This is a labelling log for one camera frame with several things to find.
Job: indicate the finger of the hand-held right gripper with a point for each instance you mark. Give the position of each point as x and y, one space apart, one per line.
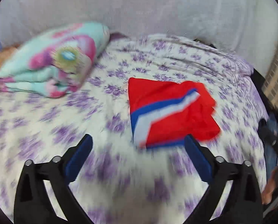
269 136

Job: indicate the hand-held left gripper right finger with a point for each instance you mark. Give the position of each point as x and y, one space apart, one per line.
198 161

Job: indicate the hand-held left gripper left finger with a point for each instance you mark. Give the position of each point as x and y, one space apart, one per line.
79 161

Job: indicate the red pants with blue stripe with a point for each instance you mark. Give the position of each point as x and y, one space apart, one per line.
171 121

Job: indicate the person's right hand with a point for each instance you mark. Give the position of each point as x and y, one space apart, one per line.
271 186

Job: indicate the blue jeans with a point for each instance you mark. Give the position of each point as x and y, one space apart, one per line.
271 161

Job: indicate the purple floral bedsheet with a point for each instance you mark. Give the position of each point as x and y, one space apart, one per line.
83 121

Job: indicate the folded floral blanket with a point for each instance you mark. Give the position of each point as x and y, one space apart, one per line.
48 60

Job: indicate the brown pillow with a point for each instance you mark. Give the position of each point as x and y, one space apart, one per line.
1 60

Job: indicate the lavender headboard cover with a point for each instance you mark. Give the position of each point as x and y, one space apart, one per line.
129 7

